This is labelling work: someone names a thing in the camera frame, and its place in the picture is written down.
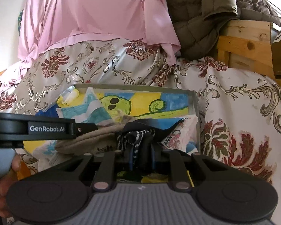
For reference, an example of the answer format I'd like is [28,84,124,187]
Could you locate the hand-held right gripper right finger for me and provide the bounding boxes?
[150,142,248,190]

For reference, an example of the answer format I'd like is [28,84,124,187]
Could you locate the olive quilted jacket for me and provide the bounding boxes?
[165,0,281,59]

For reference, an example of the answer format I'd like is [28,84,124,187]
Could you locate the grey box with painted drawing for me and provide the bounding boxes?
[22,83,202,184]

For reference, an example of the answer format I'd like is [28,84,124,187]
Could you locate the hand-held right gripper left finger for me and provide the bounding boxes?
[54,145,134,190]

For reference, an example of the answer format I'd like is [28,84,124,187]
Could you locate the floral printed blanket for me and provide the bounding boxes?
[0,39,281,186]

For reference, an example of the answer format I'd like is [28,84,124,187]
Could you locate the black dotted sock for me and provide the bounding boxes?
[117,130,156,169]

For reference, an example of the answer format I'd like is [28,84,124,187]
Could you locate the person's left hand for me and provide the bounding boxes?
[0,154,22,219]

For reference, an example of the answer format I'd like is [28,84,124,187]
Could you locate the floral print tissue packet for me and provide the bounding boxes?
[160,115,198,155]

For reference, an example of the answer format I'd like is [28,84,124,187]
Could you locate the white teal plastic packet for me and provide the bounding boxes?
[36,87,119,128]

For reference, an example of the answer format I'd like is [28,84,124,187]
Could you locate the yellow wooden box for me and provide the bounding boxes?
[215,20,281,90]

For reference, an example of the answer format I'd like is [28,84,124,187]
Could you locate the orange plastic piece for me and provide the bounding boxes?
[15,163,32,181]

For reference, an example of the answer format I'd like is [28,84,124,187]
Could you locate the beige cloth bag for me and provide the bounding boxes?
[55,123,132,155]

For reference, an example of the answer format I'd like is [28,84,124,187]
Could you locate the pink sheet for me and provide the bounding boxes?
[0,0,195,85]

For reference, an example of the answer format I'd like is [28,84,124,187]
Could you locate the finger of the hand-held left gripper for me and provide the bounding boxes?
[74,118,186,144]

